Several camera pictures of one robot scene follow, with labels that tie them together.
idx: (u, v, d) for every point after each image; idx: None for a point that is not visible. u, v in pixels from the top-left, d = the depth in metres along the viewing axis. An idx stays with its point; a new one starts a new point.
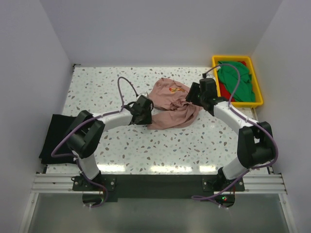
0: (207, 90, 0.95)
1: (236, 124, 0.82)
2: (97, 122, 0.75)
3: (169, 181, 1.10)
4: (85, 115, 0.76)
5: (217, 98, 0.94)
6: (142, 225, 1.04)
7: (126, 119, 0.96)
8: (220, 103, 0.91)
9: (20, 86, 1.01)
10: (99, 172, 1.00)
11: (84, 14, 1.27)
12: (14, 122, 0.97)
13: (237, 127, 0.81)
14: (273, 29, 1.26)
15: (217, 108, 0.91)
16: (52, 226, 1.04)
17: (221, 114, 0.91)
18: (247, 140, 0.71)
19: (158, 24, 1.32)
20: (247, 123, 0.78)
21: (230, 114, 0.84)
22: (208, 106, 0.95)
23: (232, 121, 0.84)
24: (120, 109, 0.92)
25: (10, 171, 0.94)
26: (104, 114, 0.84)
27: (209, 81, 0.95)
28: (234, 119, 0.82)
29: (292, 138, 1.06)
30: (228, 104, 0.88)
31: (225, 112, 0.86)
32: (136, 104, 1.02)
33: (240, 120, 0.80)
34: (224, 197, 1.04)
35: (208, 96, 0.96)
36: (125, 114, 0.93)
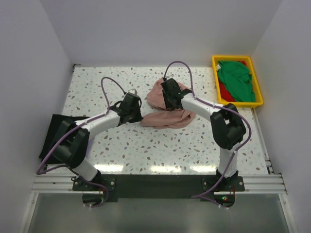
0: (169, 89, 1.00)
1: (205, 112, 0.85)
2: (81, 131, 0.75)
3: (169, 181, 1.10)
4: (68, 124, 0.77)
5: (182, 91, 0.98)
6: (142, 225, 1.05)
7: (113, 122, 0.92)
8: (185, 95, 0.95)
9: (19, 85, 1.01)
10: (97, 172, 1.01)
11: (84, 14, 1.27)
12: (13, 121, 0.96)
13: (208, 115, 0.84)
14: (273, 29, 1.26)
15: (185, 102, 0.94)
16: (51, 226, 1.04)
17: (189, 107, 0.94)
18: (219, 124, 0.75)
19: (159, 24, 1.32)
20: (215, 108, 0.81)
21: (198, 105, 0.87)
22: (176, 102, 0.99)
23: (202, 110, 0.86)
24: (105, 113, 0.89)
25: (9, 171, 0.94)
26: (89, 121, 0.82)
27: (169, 81, 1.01)
28: (203, 108, 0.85)
29: (293, 138, 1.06)
30: (193, 94, 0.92)
31: (194, 103, 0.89)
32: (123, 102, 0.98)
33: (208, 108, 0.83)
34: (224, 197, 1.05)
35: (174, 92, 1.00)
36: (111, 117, 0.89)
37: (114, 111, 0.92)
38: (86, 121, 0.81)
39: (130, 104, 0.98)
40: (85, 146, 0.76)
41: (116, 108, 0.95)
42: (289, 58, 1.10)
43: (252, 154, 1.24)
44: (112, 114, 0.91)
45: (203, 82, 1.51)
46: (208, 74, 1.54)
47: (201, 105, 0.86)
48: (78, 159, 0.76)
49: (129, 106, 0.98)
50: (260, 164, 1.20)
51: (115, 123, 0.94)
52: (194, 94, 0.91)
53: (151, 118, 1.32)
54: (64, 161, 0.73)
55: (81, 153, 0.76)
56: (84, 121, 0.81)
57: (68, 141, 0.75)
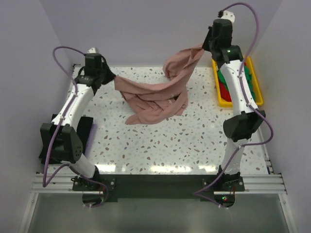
0: (220, 33, 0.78)
1: (235, 101, 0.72)
2: (65, 128, 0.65)
3: (169, 181, 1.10)
4: (48, 128, 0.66)
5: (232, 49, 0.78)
6: (142, 225, 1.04)
7: (90, 94, 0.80)
8: (233, 62, 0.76)
9: (20, 86, 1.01)
10: (95, 169, 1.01)
11: (84, 14, 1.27)
12: (13, 122, 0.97)
13: (235, 105, 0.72)
14: (273, 30, 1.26)
15: (224, 68, 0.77)
16: (51, 226, 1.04)
17: (225, 74, 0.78)
18: (237, 124, 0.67)
19: (159, 24, 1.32)
20: (247, 109, 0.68)
21: (235, 86, 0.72)
22: (218, 56, 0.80)
23: (234, 95, 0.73)
24: (74, 92, 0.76)
25: (9, 171, 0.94)
26: (64, 113, 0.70)
27: (226, 23, 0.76)
28: (237, 96, 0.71)
29: (292, 138, 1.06)
30: (240, 69, 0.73)
31: (232, 79, 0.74)
32: (86, 67, 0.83)
33: (242, 102, 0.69)
34: (224, 197, 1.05)
35: (222, 44, 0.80)
36: (84, 94, 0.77)
37: (82, 85, 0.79)
38: (62, 116, 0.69)
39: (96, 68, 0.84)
40: (77, 137, 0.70)
41: (82, 76, 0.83)
42: (289, 58, 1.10)
43: (252, 154, 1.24)
44: (84, 89, 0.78)
45: (203, 81, 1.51)
46: (208, 74, 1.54)
47: (238, 90, 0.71)
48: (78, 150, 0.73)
49: (95, 68, 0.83)
50: (260, 164, 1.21)
51: (92, 93, 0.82)
52: (241, 71, 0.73)
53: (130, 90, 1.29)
54: (67, 158, 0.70)
55: (77, 142, 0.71)
56: (60, 118, 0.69)
57: (59, 140, 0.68)
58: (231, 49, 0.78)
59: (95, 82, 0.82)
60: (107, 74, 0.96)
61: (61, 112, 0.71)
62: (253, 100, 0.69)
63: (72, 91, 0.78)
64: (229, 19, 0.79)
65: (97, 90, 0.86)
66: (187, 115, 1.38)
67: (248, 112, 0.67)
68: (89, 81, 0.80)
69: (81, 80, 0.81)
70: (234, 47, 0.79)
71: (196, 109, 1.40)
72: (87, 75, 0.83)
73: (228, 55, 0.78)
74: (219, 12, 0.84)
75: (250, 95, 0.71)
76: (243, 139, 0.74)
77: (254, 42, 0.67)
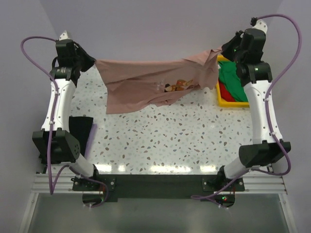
0: (251, 47, 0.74)
1: (257, 126, 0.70)
2: (59, 131, 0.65)
3: (169, 181, 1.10)
4: (41, 136, 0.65)
5: (259, 67, 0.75)
6: (142, 225, 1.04)
7: (71, 87, 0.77)
8: (260, 83, 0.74)
9: (20, 86, 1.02)
10: (95, 169, 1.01)
11: (84, 15, 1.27)
12: (13, 122, 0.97)
13: (256, 131, 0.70)
14: (273, 30, 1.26)
15: (250, 88, 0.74)
16: (51, 226, 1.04)
17: (247, 93, 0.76)
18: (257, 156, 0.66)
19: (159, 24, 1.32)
20: (269, 138, 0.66)
21: (259, 111, 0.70)
22: (244, 72, 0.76)
23: (256, 119, 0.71)
24: (56, 91, 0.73)
25: (9, 171, 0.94)
26: (52, 117, 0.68)
27: (259, 37, 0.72)
28: (260, 122, 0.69)
29: (292, 139, 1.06)
30: (267, 94, 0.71)
31: (257, 102, 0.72)
32: (59, 57, 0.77)
33: (264, 130, 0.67)
34: (224, 197, 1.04)
35: (250, 59, 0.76)
36: (66, 91, 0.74)
37: (61, 80, 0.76)
38: (51, 121, 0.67)
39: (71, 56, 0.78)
40: (72, 137, 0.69)
41: (58, 68, 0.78)
42: (289, 58, 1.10)
43: None
44: (64, 84, 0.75)
45: None
46: None
47: (262, 116, 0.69)
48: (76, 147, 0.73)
49: (69, 57, 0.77)
50: None
51: (73, 86, 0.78)
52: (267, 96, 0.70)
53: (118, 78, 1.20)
54: (67, 158, 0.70)
55: (74, 140, 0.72)
56: (50, 122, 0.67)
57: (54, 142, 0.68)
58: (260, 67, 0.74)
59: (74, 74, 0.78)
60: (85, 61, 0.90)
61: (49, 116, 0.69)
62: (277, 129, 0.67)
63: (52, 89, 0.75)
64: (262, 31, 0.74)
65: (77, 81, 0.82)
66: (187, 115, 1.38)
67: (271, 141, 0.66)
68: (67, 73, 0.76)
69: (58, 75, 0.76)
70: (263, 65, 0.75)
71: (196, 109, 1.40)
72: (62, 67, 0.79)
73: (255, 73, 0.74)
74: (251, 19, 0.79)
75: (273, 122, 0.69)
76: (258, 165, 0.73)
77: (288, 68, 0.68)
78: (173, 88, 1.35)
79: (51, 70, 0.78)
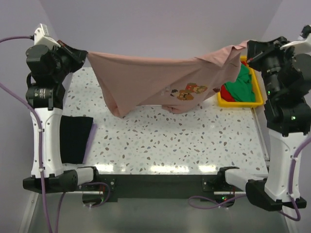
0: (293, 87, 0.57)
1: (275, 179, 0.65)
2: (51, 177, 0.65)
3: (170, 181, 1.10)
4: (34, 182, 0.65)
5: (297, 113, 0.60)
6: (142, 225, 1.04)
7: (57, 116, 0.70)
8: (293, 134, 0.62)
9: (19, 86, 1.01)
10: (95, 169, 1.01)
11: None
12: (12, 124, 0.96)
13: (272, 185, 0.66)
14: (274, 30, 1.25)
15: (277, 138, 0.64)
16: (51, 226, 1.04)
17: (275, 140, 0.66)
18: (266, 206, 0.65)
19: None
20: (285, 197, 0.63)
21: (281, 167, 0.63)
22: (277, 115, 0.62)
23: (276, 171, 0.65)
24: (39, 128, 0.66)
25: (9, 172, 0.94)
26: (40, 164, 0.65)
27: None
28: (280, 179, 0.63)
29: None
30: (295, 153, 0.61)
31: (282, 156, 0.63)
32: (35, 75, 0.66)
33: (283, 189, 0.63)
34: (224, 197, 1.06)
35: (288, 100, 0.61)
36: (50, 124, 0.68)
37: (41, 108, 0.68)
38: (41, 167, 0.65)
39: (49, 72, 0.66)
40: (64, 174, 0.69)
41: (37, 87, 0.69)
42: None
43: (252, 154, 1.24)
44: (48, 116, 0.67)
45: None
46: None
47: (283, 175, 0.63)
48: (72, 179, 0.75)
49: (46, 74, 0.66)
50: (260, 164, 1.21)
51: (57, 109, 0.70)
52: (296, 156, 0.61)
53: (119, 77, 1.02)
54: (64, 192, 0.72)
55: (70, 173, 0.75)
56: (41, 170, 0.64)
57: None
58: (298, 114, 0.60)
59: (56, 96, 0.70)
60: (71, 63, 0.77)
61: (37, 159, 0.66)
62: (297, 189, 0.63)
63: (34, 122, 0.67)
64: None
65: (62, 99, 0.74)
66: (187, 115, 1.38)
67: (285, 201, 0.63)
68: (50, 95, 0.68)
69: (38, 97, 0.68)
70: (304, 111, 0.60)
71: (196, 109, 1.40)
72: (42, 87, 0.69)
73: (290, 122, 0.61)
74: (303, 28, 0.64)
75: (295, 180, 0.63)
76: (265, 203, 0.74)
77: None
78: (181, 94, 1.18)
79: (29, 90, 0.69)
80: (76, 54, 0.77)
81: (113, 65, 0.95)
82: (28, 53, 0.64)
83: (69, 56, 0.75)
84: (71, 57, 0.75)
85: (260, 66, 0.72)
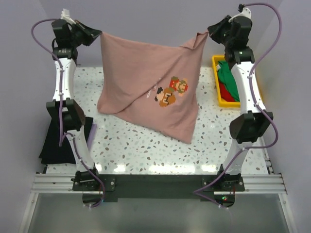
0: (238, 35, 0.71)
1: (243, 99, 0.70)
2: (68, 101, 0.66)
3: (169, 180, 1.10)
4: (53, 106, 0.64)
5: (245, 52, 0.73)
6: (141, 224, 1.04)
7: (74, 66, 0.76)
8: (244, 63, 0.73)
9: (20, 85, 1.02)
10: (94, 170, 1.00)
11: (84, 14, 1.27)
12: (13, 123, 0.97)
13: (243, 104, 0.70)
14: (274, 30, 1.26)
15: (235, 69, 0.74)
16: (51, 226, 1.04)
17: (235, 74, 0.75)
18: (243, 124, 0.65)
19: (159, 24, 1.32)
20: (253, 108, 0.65)
21: (244, 85, 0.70)
22: (231, 57, 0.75)
23: (242, 93, 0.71)
24: (60, 68, 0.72)
25: (10, 170, 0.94)
26: (60, 89, 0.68)
27: (246, 26, 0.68)
28: (245, 94, 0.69)
29: (293, 138, 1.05)
30: (250, 70, 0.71)
31: (241, 79, 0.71)
32: (58, 38, 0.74)
33: (250, 100, 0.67)
34: (224, 197, 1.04)
35: (236, 45, 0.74)
36: (69, 68, 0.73)
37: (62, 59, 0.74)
38: (60, 91, 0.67)
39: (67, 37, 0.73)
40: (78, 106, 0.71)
41: (59, 49, 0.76)
42: (289, 58, 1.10)
43: (252, 154, 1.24)
44: (67, 61, 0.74)
45: (203, 82, 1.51)
46: (208, 74, 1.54)
47: (247, 90, 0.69)
48: (81, 116, 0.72)
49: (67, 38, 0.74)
50: (260, 164, 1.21)
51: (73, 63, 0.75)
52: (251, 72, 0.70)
53: (116, 60, 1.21)
54: (77, 125, 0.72)
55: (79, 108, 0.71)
56: (60, 93, 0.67)
57: (64, 110, 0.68)
58: (244, 52, 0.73)
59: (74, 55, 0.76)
60: (83, 38, 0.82)
61: (58, 89, 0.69)
62: (261, 100, 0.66)
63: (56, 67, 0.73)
64: (250, 19, 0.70)
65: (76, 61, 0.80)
66: None
67: (255, 112, 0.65)
68: (68, 54, 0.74)
69: (60, 55, 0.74)
70: (249, 51, 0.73)
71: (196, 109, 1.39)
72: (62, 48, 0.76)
73: (241, 57, 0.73)
74: (239, 5, 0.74)
75: (258, 94, 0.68)
76: (248, 141, 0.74)
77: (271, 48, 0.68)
78: (164, 95, 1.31)
79: (52, 50, 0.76)
80: (88, 30, 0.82)
81: (112, 45, 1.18)
82: (53, 22, 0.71)
83: (82, 30, 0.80)
84: (84, 32, 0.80)
85: (218, 38, 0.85)
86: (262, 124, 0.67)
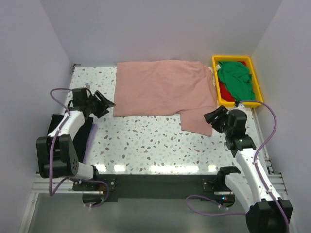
0: (235, 126, 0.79)
1: (253, 186, 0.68)
2: (62, 137, 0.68)
3: (169, 180, 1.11)
4: (45, 141, 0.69)
5: (244, 140, 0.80)
6: (141, 224, 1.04)
7: (80, 119, 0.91)
8: (246, 149, 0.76)
9: (19, 86, 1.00)
10: (94, 170, 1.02)
11: (83, 14, 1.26)
12: (12, 123, 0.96)
13: (255, 193, 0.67)
14: (274, 30, 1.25)
15: (238, 156, 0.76)
16: (52, 226, 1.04)
17: (240, 162, 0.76)
18: (262, 216, 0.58)
19: (159, 23, 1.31)
20: (267, 196, 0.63)
21: (252, 173, 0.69)
22: (232, 145, 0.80)
23: (250, 180, 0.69)
24: (68, 114, 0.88)
25: (9, 171, 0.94)
26: (61, 127, 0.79)
27: (241, 118, 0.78)
28: (255, 181, 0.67)
29: (294, 139, 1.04)
30: (254, 157, 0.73)
31: (247, 166, 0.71)
32: (75, 99, 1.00)
33: (261, 187, 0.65)
34: (224, 197, 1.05)
35: (235, 134, 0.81)
36: (76, 116, 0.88)
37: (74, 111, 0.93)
38: (59, 128, 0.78)
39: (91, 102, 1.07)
40: (73, 148, 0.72)
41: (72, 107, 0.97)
42: (290, 58, 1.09)
43: None
44: (76, 113, 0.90)
45: None
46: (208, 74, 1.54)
47: (256, 178, 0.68)
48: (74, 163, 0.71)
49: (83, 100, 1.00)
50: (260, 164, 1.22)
51: (82, 118, 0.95)
52: (255, 158, 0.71)
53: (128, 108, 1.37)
54: (67, 172, 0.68)
55: (73, 154, 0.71)
56: (58, 129, 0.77)
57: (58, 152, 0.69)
58: (244, 140, 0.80)
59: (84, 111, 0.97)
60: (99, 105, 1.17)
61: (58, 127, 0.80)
62: (273, 187, 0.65)
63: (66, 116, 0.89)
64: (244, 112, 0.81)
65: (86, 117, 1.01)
66: None
67: (270, 200, 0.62)
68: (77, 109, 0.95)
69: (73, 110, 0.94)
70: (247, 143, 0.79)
71: None
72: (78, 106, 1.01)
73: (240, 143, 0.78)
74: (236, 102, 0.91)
75: (267, 180, 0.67)
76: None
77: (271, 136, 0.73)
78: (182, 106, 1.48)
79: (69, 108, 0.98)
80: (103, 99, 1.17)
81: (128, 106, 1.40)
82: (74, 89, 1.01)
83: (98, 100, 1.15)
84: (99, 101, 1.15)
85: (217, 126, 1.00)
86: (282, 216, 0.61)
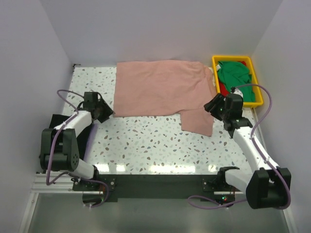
0: (231, 107, 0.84)
1: (252, 159, 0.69)
2: (66, 131, 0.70)
3: (169, 180, 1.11)
4: (49, 133, 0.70)
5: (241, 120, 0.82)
6: (141, 224, 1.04)
7: (87, 118, 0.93)
8: (242, 126, 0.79)
9: (18, 86, 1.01)
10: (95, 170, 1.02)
11: (83, 14, 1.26)
12: (12, 123, 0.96)
13: (253, 165, 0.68)
14: (274, 30, 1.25)
15: (236, 134, 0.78)
16: (51, 226, 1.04)
17: (238, 140, 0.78)
18: (261, 185, 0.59)
19: (159, 23, 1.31)
20: (266, 165, 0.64)
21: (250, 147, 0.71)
22: (230, 125, 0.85)
23: (249, 154, 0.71)
24: (75, 111, 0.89)
25: (9, 171, 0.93)
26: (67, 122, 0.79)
27: (235, 99, 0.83)
28: (253, 154, 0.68)
29: (294, 139, 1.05)
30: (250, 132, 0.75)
31: (245, 141, 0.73)
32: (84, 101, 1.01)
33: (259, 158, 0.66)
34: (224, 197, 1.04)
35: (232, 115, 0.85)
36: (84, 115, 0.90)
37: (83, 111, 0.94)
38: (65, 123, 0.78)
39: (99, 105, 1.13)
40: (76, 143, 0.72)
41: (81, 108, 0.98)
42: (289, 58, 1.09)
43: None
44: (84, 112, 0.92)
45: None
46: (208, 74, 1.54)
47: (253, 151, 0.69)
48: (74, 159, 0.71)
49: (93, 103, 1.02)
50: None
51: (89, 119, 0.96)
52: (252, 133, 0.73)
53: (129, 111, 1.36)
54: (66, 166, 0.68)
55: (74, 151, 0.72)
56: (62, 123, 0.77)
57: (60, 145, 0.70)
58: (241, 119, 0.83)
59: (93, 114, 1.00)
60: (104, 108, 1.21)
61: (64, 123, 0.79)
62: (270, 157, 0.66)
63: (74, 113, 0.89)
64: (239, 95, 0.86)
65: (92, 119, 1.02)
66: None
67: (268, 169, 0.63)
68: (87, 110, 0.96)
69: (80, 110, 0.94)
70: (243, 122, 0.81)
71: None
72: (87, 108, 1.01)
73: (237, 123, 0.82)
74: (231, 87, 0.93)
75: (265, 153, 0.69)
76: (273, 207, 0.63)
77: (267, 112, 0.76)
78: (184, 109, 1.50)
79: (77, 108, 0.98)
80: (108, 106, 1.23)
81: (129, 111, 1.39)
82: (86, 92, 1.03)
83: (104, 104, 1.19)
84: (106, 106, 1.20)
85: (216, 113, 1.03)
86: (281, 186, 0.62)
